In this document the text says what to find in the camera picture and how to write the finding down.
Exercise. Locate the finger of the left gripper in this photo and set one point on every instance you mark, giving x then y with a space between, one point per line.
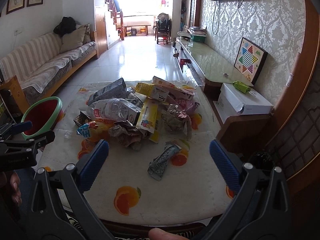
20 127

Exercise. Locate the pink plastic bag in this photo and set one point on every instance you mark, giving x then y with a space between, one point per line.
189 106

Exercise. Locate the grey black carton box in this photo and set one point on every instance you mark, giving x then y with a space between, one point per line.
114 90

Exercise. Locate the yellow white medicine box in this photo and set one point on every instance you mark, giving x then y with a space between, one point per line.
148 120

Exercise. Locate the green small package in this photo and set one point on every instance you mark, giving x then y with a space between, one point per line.
240 86

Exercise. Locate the low wooden table far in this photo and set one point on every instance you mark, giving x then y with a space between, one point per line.
136 29

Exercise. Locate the long TV cabinet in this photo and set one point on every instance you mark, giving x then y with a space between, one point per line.
212 69

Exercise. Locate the red bin with green rim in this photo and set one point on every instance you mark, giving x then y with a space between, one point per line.
44 115

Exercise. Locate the person's right hand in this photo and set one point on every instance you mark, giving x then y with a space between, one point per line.
158 234

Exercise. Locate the patterned cushion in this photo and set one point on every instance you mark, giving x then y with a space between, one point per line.
87 36

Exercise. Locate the yellow carton box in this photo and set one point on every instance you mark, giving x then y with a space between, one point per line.
152 91

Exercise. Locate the small dark brown box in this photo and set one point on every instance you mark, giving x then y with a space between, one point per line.
81 119

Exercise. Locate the orange-print plastic tablecloth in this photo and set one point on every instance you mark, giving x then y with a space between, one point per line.
191 189

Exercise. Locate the green tray on cabinet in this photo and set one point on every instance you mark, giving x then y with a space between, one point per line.
198 38

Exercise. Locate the black bag on sofa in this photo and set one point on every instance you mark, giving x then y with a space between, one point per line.
66 26

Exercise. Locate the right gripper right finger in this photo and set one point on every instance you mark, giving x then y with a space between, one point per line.
259 202

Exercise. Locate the beige cushion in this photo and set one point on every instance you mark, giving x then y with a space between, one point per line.
73 40

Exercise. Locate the wooden chair far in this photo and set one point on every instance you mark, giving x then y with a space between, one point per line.
163 31

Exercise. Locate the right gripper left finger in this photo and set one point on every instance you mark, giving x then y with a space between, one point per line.
47 218

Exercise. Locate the chinese checkers board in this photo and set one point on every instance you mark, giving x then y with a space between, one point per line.
250 60

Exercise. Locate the crumpled silver brown wrapper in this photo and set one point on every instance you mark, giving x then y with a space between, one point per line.
128 135

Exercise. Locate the white cardboard box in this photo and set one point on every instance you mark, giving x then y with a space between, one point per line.
232 102

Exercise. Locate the grey flattened wrapper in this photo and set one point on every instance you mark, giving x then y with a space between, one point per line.
158 166

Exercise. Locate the clear plastic bottle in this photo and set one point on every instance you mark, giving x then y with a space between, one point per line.
114 110

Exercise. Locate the striped wooden sofa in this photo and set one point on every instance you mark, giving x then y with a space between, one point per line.
36 70

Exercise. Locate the blue orange snack wrapper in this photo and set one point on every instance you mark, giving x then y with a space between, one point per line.
95 131

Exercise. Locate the person's left hand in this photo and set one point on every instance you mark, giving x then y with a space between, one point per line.
10 183

